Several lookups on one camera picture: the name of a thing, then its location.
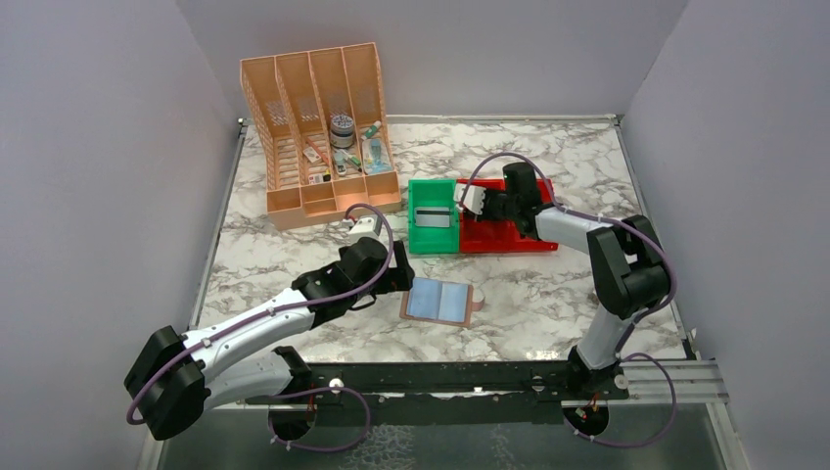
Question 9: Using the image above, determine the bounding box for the red plastic double bin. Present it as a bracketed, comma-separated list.
[455, 178, 559, 254]

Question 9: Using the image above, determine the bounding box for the green plastic bin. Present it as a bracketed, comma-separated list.
[407, 179, 460, 255]

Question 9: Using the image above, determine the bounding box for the orange plastic file organizer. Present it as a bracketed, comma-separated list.
[240, 42, 402, 230]

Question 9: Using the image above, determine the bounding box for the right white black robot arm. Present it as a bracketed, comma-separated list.
[460, 162, 674, 390]

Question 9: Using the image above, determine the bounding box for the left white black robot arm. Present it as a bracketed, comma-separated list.
[123, 237, 414, 441]

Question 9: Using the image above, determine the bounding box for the grey card in green bin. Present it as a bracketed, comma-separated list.
[414, 207, 452, 228]

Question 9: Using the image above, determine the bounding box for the green marker pen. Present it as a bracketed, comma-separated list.
[342, 153, 362, 172]

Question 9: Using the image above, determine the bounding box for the blue packaged item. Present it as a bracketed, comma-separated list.
[361, 138, 392, 174]

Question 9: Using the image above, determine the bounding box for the red white small packet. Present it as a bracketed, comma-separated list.
[302, 145, 329, 165]

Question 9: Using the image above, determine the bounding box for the small round tin can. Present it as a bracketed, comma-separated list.
[329, 114, 355, 150]

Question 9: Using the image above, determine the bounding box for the green white glue tube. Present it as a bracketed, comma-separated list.
[361, 120, 383, 140]

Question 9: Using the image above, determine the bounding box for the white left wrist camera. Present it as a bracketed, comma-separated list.
[347, 215, 383, 243]

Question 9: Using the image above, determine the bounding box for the black metal base rail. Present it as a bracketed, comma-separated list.
[237, 360, 628, 404]

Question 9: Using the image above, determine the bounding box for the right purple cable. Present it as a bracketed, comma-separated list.
[457, 151, 679, 450]

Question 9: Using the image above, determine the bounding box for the purple cable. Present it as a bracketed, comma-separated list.
[125, 203, 395, 454]
[457, 151, 679, 450]

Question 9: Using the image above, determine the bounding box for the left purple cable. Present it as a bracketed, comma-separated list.
[125, 203, 395, 454]

